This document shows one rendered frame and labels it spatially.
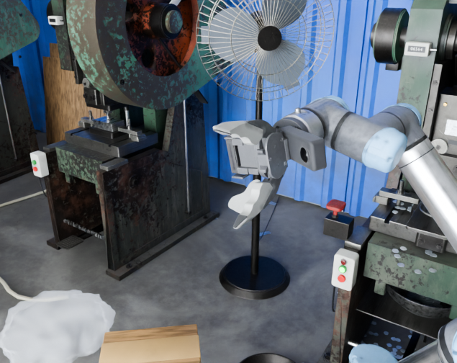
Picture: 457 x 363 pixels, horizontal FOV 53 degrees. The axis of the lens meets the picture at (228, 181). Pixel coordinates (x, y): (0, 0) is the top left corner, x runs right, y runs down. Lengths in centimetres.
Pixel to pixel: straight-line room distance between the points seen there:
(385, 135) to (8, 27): 331
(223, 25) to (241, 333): 137
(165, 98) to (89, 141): 56
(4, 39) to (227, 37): 218
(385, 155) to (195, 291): 184
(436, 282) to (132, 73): 148
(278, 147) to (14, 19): 330
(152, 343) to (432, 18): 141
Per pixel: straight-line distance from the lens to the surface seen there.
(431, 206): 95
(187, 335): 177
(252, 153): 72
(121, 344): 177
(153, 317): 237
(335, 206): 171
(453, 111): 169
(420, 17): 162
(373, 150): 81
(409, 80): 165
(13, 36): 386
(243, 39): 200
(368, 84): 298
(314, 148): 67
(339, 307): 187
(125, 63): 211
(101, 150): 260
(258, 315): 236
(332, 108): 85
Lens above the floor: 152
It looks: 24 degrees down
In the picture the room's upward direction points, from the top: straight up
